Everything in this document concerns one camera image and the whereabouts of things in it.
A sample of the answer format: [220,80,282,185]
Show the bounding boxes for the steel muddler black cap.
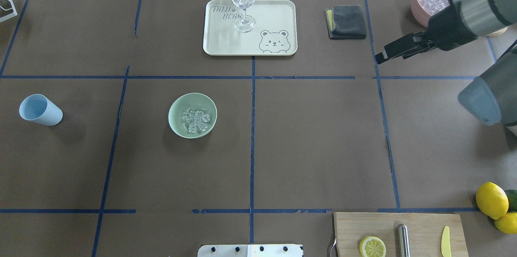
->
[397,224,411,257]

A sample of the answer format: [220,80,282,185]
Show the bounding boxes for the ice cubes in bowl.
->
[181,109,212,134]

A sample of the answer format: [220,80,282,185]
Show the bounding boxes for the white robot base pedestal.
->
[197,244,304,257]

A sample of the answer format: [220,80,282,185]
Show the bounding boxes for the wooden round stand base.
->
[486,26,508,37]

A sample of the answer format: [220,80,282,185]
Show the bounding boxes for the green avocado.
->
[504,189,517,212]

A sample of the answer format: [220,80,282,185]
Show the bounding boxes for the light blue plastic cup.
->
[19,94,63,126]

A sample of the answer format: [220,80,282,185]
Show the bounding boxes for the yellow lemon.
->
[476,182,509,220]
[494,212,517,234]

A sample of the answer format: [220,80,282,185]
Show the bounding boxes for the wooden cutting board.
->
[330,212,470,257]

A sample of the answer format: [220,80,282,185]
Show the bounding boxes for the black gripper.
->
[375,6,477,64]

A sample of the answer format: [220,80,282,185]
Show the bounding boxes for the pink bowl with ice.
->
[411,0,460,27]

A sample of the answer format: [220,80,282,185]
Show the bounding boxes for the cream serving tray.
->
[202,0,298,56]

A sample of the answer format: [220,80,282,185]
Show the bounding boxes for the half lemon slice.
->
[358,236,387,257]

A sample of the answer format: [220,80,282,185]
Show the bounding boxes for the grey folded cloth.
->
[324,5,367,40]

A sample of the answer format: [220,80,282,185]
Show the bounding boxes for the yellow plastic knife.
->
[441,225,451,257]

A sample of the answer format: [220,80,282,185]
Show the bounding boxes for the white wire cup rack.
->
[0,0,18,23]

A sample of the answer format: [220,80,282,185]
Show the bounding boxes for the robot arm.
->
[375,0,516,128]

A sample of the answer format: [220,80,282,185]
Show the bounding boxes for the green ceramic bowl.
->
[168,93,218,139]

